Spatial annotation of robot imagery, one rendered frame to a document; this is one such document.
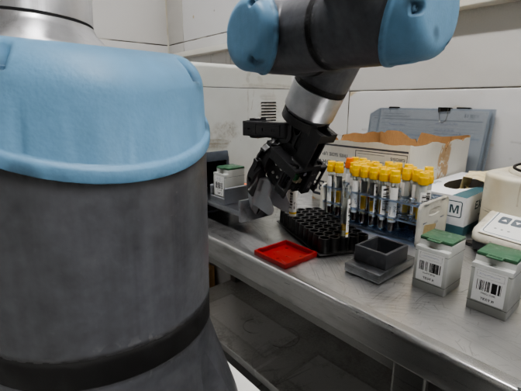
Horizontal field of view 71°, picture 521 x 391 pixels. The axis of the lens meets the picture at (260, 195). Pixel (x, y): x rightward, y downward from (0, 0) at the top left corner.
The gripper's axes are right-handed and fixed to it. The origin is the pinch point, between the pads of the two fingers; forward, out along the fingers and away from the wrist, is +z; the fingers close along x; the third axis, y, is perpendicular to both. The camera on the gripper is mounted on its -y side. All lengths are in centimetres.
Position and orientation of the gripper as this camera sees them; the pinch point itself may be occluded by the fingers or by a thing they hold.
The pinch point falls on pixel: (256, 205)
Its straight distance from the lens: 66.2
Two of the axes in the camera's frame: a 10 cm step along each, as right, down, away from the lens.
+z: -3.2, 7.4, 5.8
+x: 7.6, -1.6, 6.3
